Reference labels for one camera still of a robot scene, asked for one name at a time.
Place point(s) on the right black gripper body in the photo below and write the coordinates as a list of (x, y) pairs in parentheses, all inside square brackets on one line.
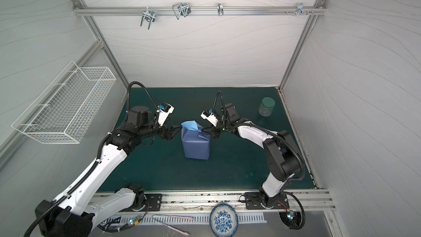
[(213, 129)]

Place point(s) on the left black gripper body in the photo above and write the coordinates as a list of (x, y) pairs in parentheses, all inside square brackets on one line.
[(152, 128)]

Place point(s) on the light blue wrapping paper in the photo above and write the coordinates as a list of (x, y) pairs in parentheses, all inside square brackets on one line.
[(196, 143)]

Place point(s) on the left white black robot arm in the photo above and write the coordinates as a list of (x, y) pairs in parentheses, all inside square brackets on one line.
[(68, 214)]

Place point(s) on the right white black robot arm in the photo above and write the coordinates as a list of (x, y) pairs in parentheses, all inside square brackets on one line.
[(284, 163)]

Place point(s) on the green table mat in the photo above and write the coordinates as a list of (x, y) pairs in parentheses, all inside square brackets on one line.
[(234, 163)]

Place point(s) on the green lid clear jar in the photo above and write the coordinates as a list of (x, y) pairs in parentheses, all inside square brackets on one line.
[(266, 107)]

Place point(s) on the blue white patterned plate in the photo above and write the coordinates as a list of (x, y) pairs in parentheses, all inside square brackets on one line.
[(223, 221)]

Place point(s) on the left metal hook clamp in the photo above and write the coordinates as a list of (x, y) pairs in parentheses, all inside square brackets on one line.
[(148, 17)]

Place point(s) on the metal hook clamp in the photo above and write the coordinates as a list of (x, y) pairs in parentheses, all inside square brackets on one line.
[(181, 9), (148, 17)]

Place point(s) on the black round fan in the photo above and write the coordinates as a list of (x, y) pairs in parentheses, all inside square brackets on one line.
[(293, 220)]

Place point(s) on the middle metal hook clamp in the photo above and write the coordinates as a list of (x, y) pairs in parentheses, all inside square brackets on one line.
[(181, 9)]

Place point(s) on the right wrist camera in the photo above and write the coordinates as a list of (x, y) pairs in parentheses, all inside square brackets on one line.
[(210, 116)]

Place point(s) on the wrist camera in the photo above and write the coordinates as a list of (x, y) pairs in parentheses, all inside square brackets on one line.
[(210, 116), (165, 110)]

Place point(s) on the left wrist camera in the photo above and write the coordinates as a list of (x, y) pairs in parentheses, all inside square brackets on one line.
[(165, 110)]

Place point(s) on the white wire basket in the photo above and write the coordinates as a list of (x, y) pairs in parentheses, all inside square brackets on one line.
[(62, 113)]

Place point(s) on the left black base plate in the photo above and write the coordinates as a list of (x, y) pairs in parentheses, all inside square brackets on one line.
[(150, 202)]

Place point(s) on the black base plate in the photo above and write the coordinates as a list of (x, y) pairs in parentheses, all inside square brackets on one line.
[(253, 200), (150, 202)]

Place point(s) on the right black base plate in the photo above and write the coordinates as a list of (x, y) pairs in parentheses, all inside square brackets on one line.
[(253, 200)]

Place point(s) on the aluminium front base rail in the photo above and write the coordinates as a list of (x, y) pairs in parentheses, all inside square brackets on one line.
[(204, 201)]

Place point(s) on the small metal ring clamp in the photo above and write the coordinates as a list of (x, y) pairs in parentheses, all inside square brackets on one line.
[(220, 9)]

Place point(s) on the aluminium top cross rail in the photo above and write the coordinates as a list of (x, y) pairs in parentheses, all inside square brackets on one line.
[(195, 11)]

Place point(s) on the right metal bracket clamp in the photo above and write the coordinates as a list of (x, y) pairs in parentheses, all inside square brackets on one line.
[(299, 11)]

